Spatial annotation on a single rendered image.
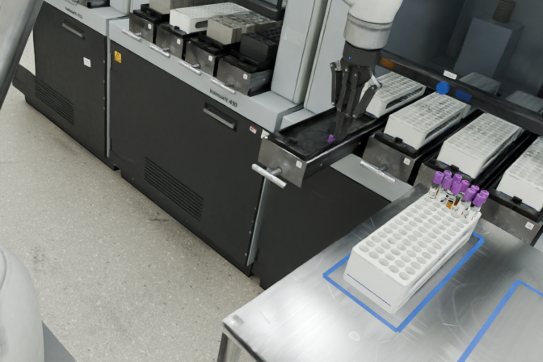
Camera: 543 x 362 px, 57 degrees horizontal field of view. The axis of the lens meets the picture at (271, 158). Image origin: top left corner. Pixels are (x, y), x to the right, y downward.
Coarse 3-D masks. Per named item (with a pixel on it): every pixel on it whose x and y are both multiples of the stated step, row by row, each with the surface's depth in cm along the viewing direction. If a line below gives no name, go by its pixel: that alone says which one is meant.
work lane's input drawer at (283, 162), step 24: (312, 120) 130; (360, 120) 136; (384, 120) 139; (264, 144) 119; (288, 144) 116; (312, 144) 121; (336, 144) 122; (360, 144) 132; (288, 168) 116; (312, 168) 116
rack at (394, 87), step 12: (384, 84) 146; (396, 84) 147; (408, 84) 149; (420, 84) 151; (360, 96) 139; (384, 96) 139; (396, 96) 140; (408, 96) 151; (372, 108) 137; (384, 108) 137
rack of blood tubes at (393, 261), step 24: (408, 216) 90; (432, 216) 90; (456, 216) 92; (480, 216) 93; (384, 240) 81; (408, 240) 83; (432, 240) 84; (456, 240) 86; (360, 264) 78; (384, 264) 78; (408, 264) 77; (432, 264) 87; (360, 288) 79; (384, 288) 76; (408, 288) 75
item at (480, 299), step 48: (480, 240) 97; (288, 288) 77; (336, 288) 79; (432, 288) 83; (480, 288) 85; (528, 288) 87; (240, 336) 68; (288, 336) 70; (336, 336) 71; (384, 336) 73; (432, 336) 74; (480, 336) 76; (528, 336) 78
